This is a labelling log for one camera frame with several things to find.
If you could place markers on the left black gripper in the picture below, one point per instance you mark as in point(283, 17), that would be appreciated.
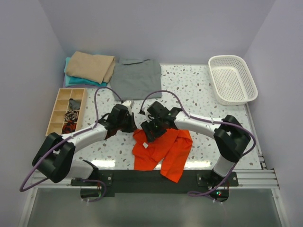
point(132, 126)

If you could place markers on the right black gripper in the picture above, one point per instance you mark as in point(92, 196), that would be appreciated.
point(147, 126)

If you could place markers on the orange t-shirt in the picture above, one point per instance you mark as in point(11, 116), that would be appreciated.
point(171, 150)

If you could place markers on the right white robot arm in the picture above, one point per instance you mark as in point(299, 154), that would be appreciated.
point(229, 135)

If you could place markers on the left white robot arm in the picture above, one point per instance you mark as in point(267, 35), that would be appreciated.
point(55, 157)

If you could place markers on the grey folded t-shirt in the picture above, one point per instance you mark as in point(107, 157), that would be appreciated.
point(134, 79)

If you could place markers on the grey item in tray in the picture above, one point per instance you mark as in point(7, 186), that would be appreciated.
point(74, 104)

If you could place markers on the black white patterned item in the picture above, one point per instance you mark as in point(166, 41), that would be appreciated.
point(71, 115)

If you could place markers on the red black patterned item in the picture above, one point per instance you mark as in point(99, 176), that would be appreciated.
point(69, 127)

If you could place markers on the wooden compartment tray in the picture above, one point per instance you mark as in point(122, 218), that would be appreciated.
point(61, 106)

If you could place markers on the beige folded t-shirt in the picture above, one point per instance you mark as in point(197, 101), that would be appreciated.
point(95, 67)

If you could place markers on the teal folded t-shirt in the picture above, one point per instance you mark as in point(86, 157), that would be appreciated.
point(70, 81)

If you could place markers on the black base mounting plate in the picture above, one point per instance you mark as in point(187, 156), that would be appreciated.
point(131, 181)

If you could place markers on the white plastic basket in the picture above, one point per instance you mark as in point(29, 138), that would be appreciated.
point(232, 81)

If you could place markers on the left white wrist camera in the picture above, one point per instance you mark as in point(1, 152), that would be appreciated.
point(128, 103)

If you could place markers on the aluminium rail frame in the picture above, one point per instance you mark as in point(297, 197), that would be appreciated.
point(258, 179)

